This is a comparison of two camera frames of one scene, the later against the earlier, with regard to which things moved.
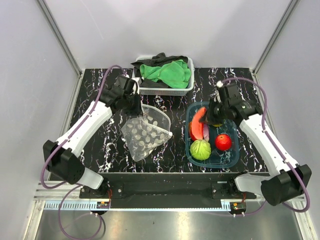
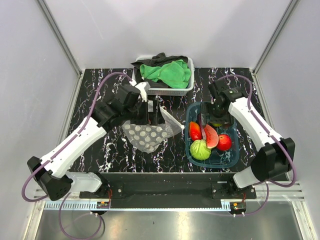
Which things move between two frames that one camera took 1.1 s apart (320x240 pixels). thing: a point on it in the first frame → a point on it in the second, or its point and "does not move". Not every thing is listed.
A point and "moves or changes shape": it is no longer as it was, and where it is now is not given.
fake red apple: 223,142 does not move
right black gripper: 209,117 does not move
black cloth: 157,60 does not move
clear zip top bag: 145,134 moves or changes shape
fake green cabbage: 200,149 does not move
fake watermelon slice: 196,126 → 212,138
